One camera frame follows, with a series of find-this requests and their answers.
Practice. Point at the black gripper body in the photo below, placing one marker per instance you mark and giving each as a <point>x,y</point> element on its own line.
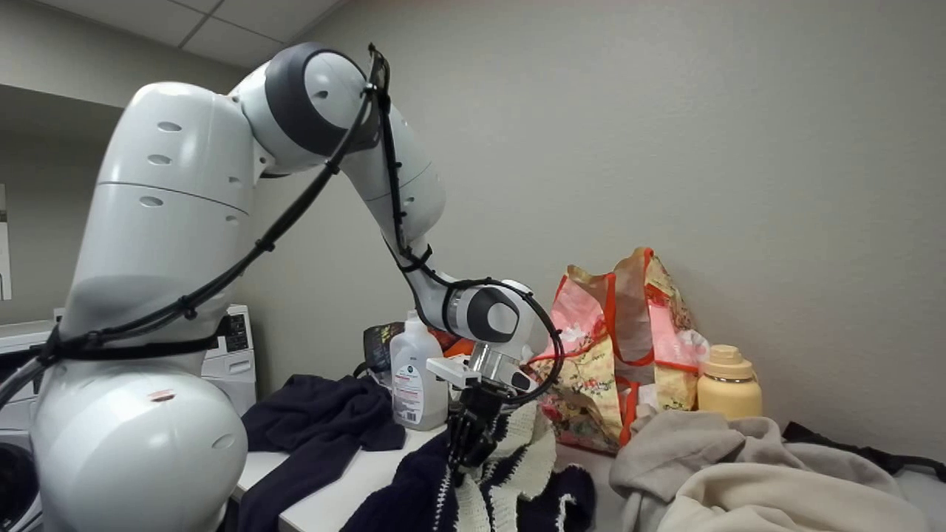
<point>478,416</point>

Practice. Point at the navy knit cloth white border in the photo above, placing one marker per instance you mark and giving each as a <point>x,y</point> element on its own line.
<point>512,481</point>

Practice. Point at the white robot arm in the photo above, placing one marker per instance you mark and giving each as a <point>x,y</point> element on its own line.
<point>166,246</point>

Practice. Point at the white detergent jug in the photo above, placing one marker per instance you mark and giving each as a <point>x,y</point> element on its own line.
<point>415,378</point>

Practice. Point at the orange patterned bag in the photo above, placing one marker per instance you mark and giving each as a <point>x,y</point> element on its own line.
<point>456,342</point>

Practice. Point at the black bag rainbow lettering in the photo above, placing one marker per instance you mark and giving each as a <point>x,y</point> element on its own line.
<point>381,347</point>

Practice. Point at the dark navy garment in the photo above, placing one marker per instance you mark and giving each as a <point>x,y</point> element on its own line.
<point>316,424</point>

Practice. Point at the pink floral tote bag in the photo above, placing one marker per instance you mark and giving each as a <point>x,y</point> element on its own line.
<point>632,335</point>

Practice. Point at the white appliance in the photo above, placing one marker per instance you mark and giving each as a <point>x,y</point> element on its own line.
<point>234,354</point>

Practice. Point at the cream plastic bottle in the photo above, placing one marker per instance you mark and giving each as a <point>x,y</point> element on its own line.
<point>728,384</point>

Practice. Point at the beige sweatshirt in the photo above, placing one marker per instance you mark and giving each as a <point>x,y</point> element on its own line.
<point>769,474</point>

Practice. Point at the black fabric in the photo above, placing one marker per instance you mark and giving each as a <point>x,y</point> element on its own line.
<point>867,455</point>

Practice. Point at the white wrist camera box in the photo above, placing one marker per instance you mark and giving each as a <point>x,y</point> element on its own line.
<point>449,372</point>

